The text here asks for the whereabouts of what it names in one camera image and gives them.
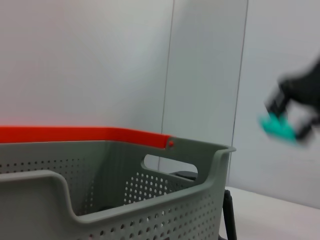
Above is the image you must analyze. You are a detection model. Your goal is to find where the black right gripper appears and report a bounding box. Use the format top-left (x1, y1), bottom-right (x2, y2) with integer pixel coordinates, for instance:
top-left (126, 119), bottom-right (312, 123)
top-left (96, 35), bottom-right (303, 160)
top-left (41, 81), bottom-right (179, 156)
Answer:
top-left (264, 53), bottom-right (320, 143)

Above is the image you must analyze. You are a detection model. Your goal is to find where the teal square toy brick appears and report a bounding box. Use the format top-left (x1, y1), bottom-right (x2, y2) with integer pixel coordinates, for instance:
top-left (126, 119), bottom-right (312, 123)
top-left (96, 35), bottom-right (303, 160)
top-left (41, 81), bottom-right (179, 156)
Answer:
top-left (258, 113), bottom-right (302, 148)

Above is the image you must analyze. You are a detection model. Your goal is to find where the grey perforated storage basket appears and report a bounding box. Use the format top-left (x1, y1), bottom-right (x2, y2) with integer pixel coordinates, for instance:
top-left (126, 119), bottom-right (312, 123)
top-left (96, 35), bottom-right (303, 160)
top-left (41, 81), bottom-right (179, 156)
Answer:
top-left (0, 136), bottom-right (237, 240)

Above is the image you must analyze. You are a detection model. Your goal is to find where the glass pitcher with black lid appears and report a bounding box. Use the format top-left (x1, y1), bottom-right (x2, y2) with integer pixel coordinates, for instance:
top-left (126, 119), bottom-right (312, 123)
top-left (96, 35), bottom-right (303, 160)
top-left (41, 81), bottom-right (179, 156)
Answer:
top-left (171, 170), bottom-right (238, 240)

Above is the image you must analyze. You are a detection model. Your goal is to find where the orange basket handle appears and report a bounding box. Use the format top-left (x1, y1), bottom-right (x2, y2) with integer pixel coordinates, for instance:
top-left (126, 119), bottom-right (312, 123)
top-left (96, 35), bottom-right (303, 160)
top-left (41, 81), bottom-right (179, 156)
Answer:
top-left (0, 125), bottom-right (176, 150)

